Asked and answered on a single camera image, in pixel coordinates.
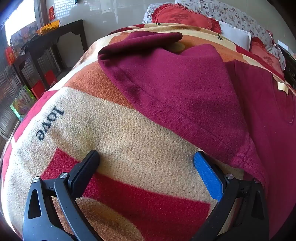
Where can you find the floral bed cover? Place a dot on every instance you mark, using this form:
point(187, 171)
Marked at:
point(231, 14)

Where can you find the large red ruffled pillow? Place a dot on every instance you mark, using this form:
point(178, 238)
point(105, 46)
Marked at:
point(178, 16)

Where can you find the maroon sweater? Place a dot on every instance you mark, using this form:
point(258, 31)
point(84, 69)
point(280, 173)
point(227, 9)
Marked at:
point(189, 97)

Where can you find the dark wooden table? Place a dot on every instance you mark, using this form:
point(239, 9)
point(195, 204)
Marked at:
point(69, 29)

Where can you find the small red ruffled pillow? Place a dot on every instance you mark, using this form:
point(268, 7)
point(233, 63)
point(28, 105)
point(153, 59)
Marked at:
point(266, 55)

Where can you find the yellow plastic basket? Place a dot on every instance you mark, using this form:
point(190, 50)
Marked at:
point(49, 26)

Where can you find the colourful gift bag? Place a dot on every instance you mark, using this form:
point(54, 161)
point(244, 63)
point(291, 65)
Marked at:
point(22, 104)

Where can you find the printed fleece blanket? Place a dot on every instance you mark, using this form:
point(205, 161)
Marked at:
point(111, 129)

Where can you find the dark carved headboard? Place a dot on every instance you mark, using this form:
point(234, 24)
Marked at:
point(290, 64)

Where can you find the dark cloth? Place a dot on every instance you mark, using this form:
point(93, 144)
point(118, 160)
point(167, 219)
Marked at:
point(31, 44)

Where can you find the white pillow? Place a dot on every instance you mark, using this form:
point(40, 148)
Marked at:
point(235, 34)

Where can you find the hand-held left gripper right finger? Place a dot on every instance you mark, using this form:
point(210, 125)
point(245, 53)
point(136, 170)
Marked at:
point(208, 176)

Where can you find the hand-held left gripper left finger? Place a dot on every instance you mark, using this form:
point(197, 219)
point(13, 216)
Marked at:
point(84, 169)

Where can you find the red paper bag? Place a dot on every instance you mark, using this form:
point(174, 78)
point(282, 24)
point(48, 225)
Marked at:
point(9, 55)

